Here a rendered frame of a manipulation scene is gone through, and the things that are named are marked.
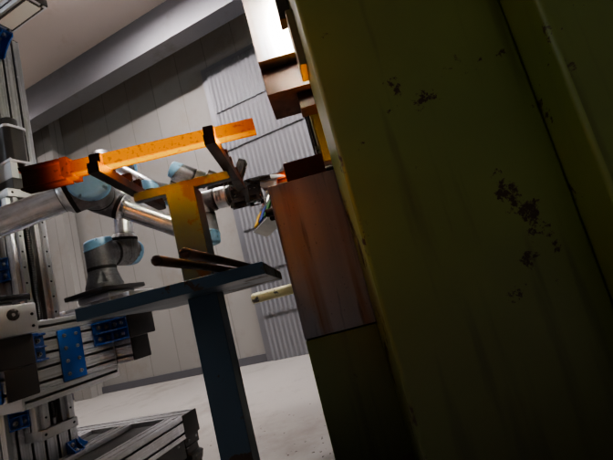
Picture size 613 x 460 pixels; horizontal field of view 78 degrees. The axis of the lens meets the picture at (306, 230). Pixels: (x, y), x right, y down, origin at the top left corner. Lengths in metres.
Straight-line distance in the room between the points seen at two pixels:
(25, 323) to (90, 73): 3.95
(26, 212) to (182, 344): 3.44
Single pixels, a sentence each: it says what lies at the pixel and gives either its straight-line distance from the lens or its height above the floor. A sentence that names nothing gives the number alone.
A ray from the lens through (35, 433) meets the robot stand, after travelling 1.75.
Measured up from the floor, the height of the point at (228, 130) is 0.92.
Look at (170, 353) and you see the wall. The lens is 4.79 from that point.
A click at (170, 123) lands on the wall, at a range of 4.93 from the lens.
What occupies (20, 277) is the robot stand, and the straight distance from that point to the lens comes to 1.76.
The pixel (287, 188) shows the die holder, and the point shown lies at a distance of 1.10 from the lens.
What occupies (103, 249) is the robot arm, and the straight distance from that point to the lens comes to 1.85.
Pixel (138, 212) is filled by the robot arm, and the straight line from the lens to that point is 1.48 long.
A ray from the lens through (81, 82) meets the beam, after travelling 5.17.
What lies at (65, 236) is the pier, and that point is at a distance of 5.69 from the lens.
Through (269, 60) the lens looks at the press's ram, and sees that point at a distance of 1.39.
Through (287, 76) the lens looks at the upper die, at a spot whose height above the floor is 1.32.
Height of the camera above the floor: 0.60
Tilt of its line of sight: 9 degrees up
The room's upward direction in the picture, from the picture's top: 15 degrees counter-clockwise
